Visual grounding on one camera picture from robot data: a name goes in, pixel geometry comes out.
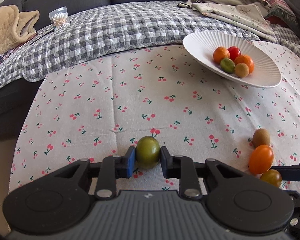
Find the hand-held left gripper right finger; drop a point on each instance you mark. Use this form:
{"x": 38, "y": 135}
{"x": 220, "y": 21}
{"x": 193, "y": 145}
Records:
{"x": 165, "y": 165}

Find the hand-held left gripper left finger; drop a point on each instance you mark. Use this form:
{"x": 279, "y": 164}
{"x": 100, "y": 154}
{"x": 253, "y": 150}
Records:
{"x": 131, "y": 162}

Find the olive green tomato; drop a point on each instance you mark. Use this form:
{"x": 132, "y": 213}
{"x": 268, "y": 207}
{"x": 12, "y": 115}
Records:
{"x": 147, "y": 153}

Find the green and orange tomato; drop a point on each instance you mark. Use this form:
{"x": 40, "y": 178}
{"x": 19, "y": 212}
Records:
{"x": 271, "y": 178}

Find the orange cherry tomato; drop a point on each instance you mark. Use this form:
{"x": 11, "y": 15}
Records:
{"x": 261, "y": 159}

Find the small brown kiwi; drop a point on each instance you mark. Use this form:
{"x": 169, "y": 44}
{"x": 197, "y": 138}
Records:
{"x": 261, "y": 137}
{"x": 241, "y": 70}

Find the bright green tomato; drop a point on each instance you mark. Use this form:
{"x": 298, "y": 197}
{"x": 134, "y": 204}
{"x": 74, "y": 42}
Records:
{"x": 227, "y": 66}

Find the orange tangerine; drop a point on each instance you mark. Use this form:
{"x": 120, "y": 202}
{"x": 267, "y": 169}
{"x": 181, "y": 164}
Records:
{"x": 220, "y": 54}
{"x": 246, "y": 62}

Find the white ribbed plate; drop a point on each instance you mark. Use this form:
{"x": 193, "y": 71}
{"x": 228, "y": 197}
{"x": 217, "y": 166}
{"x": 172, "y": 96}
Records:
{"x": 205, "y": 47}

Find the red cherry tomato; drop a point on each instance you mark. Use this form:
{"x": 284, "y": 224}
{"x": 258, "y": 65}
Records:
{"x": 235, "y": 52}

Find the cherry print tablecloth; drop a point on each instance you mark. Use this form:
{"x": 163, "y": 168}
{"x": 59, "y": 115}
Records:
{"x": 102, "y": 110}

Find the grey checked quilt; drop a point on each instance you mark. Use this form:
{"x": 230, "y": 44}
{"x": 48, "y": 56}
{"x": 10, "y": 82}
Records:
{"x": 115, "y": 32}

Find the red cushion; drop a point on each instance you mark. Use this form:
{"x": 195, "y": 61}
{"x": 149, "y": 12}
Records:
{"x": 275, "y": 20}

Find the clear cotton swab container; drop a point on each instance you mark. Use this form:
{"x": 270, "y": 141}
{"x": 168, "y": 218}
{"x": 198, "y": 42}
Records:
{"x": 60, "y": 18}

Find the thin dark stick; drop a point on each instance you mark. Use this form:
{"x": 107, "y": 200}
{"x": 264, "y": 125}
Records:
{"x": 26, "y": 40}

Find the dark floral cloth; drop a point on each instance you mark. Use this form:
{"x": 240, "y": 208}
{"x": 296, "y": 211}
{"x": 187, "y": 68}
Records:
{"x": 1, "y": 62}

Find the folded floral cloth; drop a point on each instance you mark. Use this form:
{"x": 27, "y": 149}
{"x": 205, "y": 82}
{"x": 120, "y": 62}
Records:
{"x": 235, "y": 15}

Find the beige fleece blanket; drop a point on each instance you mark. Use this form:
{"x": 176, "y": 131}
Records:
{"x": 7, "y": 30}

